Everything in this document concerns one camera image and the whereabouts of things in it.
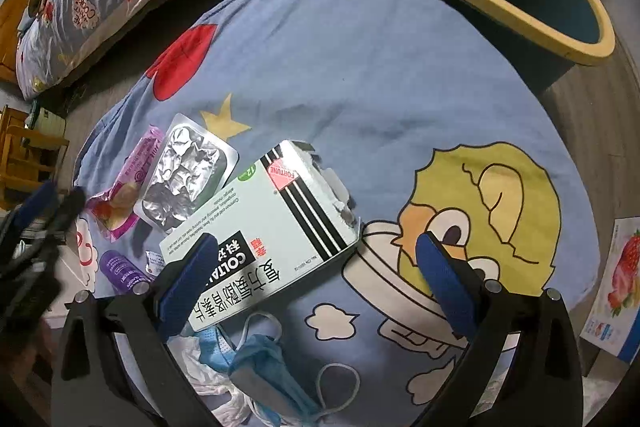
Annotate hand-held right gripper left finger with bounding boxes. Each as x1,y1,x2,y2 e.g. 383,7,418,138
52,232,221,427

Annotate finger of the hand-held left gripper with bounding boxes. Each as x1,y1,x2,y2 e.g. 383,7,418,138
40,188,87,249
10,181,60,234

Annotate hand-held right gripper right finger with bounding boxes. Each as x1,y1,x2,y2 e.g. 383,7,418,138
415,231,586,427

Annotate small white blue sachet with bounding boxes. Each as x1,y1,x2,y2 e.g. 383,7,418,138
144,249,167,278

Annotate purple tube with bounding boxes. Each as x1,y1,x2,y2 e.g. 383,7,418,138
98,249,153,295

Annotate pink snack wrapper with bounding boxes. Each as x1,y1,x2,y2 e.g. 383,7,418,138
85,124,163,242

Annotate white plastic film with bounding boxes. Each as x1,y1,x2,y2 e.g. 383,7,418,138
167,337,261,419

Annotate silver blister pack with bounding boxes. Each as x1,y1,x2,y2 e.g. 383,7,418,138
134,114,240,235

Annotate pale green medicine box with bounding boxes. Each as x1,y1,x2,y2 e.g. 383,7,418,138
159,139,362,333

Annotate wooden stool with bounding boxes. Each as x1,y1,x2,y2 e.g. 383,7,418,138
0,104,71,208

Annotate small bin with white liner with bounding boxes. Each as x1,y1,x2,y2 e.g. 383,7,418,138
27,99,68,132

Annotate white printed carton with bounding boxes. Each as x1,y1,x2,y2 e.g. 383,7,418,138
580,217,640,364

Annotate printed blue cushion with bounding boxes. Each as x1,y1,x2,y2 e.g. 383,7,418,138
72,0,601,427

